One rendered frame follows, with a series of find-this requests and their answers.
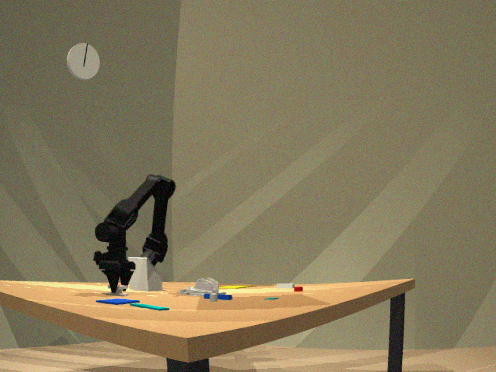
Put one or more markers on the blue rectangular bar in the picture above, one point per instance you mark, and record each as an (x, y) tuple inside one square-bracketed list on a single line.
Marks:
[(222, 297)]

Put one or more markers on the teal flat bar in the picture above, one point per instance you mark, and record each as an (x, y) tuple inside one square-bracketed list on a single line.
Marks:
[(149, 307)]

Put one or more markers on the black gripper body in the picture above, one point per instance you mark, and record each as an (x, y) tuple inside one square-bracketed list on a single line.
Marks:
[(118, 259)]

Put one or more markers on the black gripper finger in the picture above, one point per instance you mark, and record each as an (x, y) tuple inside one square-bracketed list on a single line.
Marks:
[(113, 277), (125, 278)]

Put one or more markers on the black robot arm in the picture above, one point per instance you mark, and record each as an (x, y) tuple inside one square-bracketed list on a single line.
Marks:
[(125, 214)]

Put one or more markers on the blue flat plate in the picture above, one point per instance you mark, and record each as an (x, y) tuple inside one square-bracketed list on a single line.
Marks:
[(117, 301)]

